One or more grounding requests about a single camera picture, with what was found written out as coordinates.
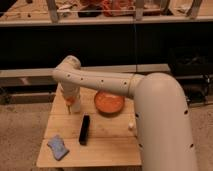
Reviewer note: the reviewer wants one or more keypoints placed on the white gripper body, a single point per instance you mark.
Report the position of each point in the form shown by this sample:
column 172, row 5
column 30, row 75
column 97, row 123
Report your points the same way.
column 70, row 90

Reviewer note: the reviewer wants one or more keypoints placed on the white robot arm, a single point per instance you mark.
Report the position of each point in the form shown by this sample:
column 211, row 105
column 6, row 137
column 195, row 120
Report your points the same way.
column 163, row 124

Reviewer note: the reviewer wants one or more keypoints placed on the white ceramic cup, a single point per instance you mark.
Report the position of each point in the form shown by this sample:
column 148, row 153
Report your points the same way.
column 76, row 107

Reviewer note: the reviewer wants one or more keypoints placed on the orange round bowl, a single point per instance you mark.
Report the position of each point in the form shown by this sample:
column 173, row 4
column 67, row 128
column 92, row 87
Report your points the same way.
column 108, row 103

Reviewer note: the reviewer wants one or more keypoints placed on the blue sponge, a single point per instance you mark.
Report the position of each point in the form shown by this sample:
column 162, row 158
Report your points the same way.
column 58, row 148

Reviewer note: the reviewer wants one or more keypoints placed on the wooden slat table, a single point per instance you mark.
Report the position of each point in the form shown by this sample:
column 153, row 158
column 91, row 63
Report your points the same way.
column 109, row 141

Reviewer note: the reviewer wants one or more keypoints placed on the white plastic bottle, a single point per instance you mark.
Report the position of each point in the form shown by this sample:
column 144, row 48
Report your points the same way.
column 131, row 126

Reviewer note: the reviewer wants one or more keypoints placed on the long metal shelf rail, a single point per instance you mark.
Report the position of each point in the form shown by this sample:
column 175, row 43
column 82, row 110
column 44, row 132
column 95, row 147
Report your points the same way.
column 43, row 76

